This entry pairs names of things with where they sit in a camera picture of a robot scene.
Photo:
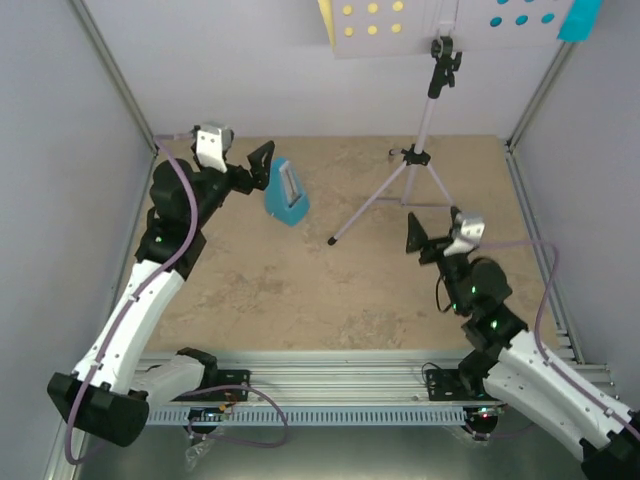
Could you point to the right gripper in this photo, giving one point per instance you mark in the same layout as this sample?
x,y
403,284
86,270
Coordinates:
x,y
418,239

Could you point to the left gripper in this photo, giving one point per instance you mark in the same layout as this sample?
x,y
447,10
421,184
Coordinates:
x,y
260,173

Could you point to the blue metronome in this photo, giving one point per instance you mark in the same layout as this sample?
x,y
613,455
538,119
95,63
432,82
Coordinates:
x,y
285,198

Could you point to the white tripod music stand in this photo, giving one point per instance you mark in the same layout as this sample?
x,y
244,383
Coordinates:
x,y
447,64

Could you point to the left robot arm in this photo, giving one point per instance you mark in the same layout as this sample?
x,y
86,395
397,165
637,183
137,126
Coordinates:
x,y
104,396

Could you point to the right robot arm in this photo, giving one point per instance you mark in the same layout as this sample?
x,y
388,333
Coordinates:
x,y
512,365

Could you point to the white sheet yellow dots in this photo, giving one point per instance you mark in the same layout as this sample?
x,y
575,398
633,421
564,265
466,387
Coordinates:
x,y
380,28

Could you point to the white sheet blue dots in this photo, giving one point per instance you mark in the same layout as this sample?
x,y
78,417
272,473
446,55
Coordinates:
x,y
494,24

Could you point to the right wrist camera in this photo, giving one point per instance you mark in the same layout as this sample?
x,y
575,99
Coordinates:
x,y
467,235

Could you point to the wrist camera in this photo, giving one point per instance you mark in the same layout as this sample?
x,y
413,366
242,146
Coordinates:
x,y
467,235
212,141

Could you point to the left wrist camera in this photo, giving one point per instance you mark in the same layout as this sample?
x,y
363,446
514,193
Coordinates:
x,y
212,141

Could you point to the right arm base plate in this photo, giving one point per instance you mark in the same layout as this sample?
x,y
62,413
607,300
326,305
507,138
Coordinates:
x,y
444,385

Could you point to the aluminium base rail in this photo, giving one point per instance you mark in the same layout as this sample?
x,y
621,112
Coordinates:
x,y
340,377

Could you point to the right aluminium frame post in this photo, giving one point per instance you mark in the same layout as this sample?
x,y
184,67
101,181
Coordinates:
x,y
554,70

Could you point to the aluminium frame post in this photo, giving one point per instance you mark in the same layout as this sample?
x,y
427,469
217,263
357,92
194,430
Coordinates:
x,y
113,72
554,70

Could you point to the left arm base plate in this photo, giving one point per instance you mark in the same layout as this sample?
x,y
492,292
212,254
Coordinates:
x,y
232,385

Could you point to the left aluminium frame post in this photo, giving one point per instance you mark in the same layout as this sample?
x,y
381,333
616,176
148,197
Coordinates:
x,y
113,72

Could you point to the grey cable duct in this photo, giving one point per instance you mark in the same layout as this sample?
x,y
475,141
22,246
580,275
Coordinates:
x,y
264,416

